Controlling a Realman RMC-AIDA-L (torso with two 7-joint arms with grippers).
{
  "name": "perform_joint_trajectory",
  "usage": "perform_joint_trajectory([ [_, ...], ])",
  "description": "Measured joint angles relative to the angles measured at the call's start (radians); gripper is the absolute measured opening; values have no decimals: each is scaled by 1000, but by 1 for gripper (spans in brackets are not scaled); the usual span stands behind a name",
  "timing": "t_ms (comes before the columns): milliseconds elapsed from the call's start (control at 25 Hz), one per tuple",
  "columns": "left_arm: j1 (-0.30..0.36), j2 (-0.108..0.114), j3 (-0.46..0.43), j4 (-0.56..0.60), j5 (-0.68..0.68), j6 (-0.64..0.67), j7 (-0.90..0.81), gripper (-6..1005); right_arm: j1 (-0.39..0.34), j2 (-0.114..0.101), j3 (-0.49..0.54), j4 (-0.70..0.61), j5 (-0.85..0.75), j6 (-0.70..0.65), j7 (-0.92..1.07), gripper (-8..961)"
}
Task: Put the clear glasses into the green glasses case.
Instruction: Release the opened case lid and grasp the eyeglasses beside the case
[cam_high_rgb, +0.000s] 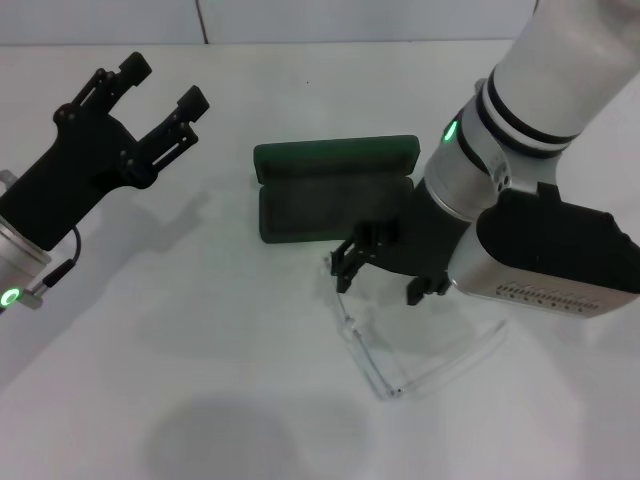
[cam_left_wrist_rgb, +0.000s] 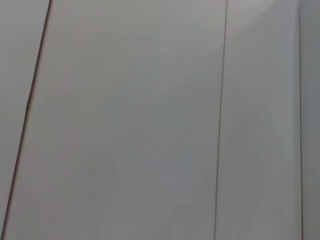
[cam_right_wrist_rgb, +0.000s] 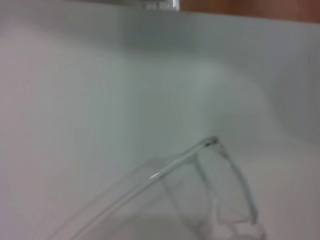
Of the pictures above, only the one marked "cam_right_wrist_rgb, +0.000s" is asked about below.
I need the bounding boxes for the clear white glasses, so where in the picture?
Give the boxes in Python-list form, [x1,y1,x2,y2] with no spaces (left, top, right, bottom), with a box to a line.
[67,136,267,240]

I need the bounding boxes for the grey metal fixture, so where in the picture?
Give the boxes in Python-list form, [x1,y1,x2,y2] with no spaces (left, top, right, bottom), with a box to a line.
[141,0,181,12]

